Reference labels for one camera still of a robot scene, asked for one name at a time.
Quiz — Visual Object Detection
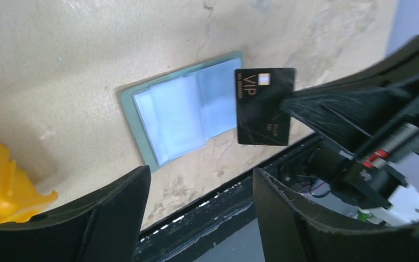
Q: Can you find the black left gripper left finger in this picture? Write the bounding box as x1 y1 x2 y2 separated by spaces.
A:
0 166 151 261

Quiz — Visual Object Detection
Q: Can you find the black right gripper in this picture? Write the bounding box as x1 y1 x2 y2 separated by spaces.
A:
280 35 419 210

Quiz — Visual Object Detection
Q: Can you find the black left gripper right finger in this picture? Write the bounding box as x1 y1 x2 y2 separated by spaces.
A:
253 168 419 261

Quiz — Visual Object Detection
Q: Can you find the black vip credit card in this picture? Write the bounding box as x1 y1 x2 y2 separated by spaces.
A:
235 68 296 146

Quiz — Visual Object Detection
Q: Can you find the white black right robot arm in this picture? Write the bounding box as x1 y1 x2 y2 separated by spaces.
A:
280 35 419 227

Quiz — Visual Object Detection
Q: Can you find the yellow bin with tan cards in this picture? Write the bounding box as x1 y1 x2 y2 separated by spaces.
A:
0 144 58 224

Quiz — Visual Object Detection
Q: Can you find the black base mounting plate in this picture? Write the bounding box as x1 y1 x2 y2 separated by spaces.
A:
134 134 323 261

